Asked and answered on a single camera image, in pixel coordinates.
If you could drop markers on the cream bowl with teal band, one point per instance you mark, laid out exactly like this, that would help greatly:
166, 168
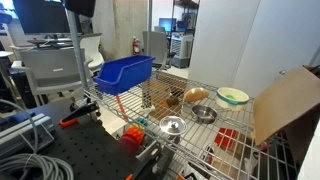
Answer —
231, 98

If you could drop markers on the red object under shelf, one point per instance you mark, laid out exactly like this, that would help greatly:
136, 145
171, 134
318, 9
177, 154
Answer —
225, 137

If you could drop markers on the brown kiwi fruit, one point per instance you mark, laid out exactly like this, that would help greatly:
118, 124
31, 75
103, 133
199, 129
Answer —
171, 101

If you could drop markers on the bread loaf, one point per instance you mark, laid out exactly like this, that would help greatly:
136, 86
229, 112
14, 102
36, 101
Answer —
195, 94

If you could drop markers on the steel pot lid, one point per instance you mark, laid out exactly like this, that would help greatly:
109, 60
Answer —
173, 125

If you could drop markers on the blue plastic storage bin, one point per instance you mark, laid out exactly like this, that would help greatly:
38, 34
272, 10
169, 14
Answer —
118, 76

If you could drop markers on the grey chair in background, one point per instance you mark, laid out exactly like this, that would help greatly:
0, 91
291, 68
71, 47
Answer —
156, 45

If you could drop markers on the small steel bowl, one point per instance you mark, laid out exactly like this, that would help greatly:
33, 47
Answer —
204, 114

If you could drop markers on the red fire extinguisher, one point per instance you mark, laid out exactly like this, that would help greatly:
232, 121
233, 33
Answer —
136, 49

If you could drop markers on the orange red toy block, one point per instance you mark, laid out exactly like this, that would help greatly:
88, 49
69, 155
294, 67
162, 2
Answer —
132, 139

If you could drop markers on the black orange clamp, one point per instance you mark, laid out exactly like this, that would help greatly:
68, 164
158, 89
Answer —
72, 118

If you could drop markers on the white office chair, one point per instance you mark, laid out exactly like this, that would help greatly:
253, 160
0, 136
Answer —
90, 43

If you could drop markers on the grey office chair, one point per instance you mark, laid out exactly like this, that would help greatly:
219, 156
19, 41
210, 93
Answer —
49, 71

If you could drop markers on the brown cardboard box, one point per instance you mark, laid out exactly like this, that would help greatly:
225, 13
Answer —
283, 102

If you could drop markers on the black monitor screen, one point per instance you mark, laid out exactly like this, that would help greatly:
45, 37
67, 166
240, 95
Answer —
41, 16

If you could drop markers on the wire shelf rack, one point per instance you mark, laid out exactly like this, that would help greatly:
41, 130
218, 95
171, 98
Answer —
271, 160

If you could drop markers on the metal shelf post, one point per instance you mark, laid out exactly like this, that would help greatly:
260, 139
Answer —
74, 37

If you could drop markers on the aluminium rail profile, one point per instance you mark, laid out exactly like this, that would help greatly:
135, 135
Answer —
21, 136

